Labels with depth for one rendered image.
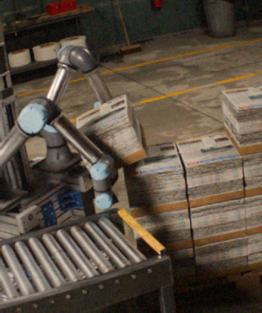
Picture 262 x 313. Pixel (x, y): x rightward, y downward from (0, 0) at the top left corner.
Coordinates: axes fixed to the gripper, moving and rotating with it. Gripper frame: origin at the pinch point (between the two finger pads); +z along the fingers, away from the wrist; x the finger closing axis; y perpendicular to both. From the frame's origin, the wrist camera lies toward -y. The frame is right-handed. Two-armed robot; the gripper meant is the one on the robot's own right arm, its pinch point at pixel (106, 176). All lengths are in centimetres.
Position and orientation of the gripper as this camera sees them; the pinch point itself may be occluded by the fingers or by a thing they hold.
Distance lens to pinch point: 306.9
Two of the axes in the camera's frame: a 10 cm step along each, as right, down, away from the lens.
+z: -0.3, -3.4, 9.4
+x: -9.0, 4.2, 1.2
